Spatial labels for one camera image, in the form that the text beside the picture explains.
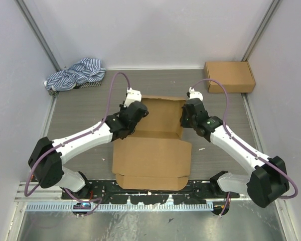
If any brown cardboard box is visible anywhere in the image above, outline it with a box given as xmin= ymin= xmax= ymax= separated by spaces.
xmin=112 ymin=96 xmax=192 ymax=191
xmin=204 ymin=61 xmax=255 ymax=93

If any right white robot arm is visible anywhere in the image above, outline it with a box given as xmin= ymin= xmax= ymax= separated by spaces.
xmin=180 ymin=98 xmax=289 ymax=208

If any folded brown cardboard box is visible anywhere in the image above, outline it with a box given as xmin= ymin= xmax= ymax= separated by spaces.
xmin=204 ymin=61 xmax=255 ymax=93

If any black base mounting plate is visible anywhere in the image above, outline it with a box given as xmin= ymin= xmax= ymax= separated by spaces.
xmin=60 ymin=179 xmax=241 ymax=205

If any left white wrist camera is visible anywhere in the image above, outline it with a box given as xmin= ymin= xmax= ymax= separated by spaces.
xmin=123 ymin=87 xmax=142 ymax=107

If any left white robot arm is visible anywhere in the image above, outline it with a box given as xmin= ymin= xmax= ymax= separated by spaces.
xmin=28 ymin=101 xmax=148 ymax=199

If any slotted cable duct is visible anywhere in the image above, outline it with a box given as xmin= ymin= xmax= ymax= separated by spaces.
xmin=26 ymin=201 xmax=214 ymax=212

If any aluminium front rail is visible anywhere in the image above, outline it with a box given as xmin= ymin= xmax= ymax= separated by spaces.
xmin=16 ymin=183 xmax=251 ymax=201

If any blue striped cloth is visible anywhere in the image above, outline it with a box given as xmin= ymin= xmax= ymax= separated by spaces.
xmin=44 ymin=58 xmax=106 ymax=96

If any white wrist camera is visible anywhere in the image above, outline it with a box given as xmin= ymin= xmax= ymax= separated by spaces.
xmin=187 ymin=87 xmax=203 ymax=101
xmin=123 ymin=87 xmax=142 ymax=107

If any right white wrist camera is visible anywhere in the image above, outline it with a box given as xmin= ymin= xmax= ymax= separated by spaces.
xmin=187 ymin=87 xmax=203 ymax=101

